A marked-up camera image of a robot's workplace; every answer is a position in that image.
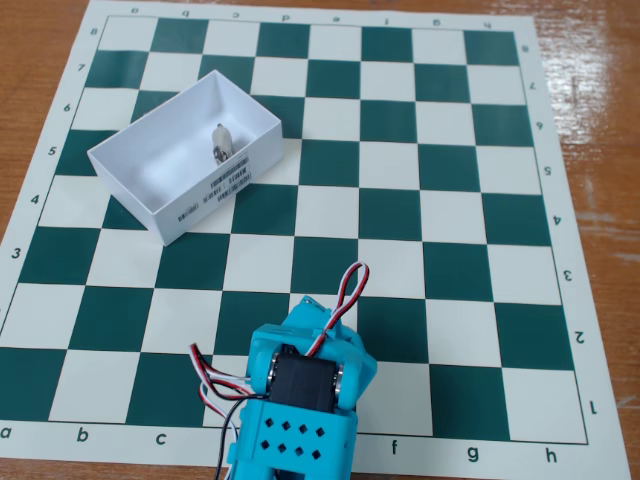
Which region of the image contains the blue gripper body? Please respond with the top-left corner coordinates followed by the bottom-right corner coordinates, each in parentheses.
top-left (285, 295), bottom-right (378, 405)

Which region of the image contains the white toy horse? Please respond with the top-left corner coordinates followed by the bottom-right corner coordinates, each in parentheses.
top-left (209, 122), bottom-right (234, 167)

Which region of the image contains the white cardboard box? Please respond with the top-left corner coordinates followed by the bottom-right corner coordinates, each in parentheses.
top-left (87, 69), bottom-right (285, 247)

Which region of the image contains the green and white chessboard mat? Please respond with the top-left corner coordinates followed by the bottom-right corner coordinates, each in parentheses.
top-left (0, 0), bottom-right (634, 480)

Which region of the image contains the red white black looped cable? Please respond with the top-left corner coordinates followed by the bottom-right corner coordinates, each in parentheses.
top-left (307, 261), bottom-right (371, 359)

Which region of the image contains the red white black servo cable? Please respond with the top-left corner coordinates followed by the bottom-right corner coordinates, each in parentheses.
top-left (189, 341), bottom-right (257, 480)

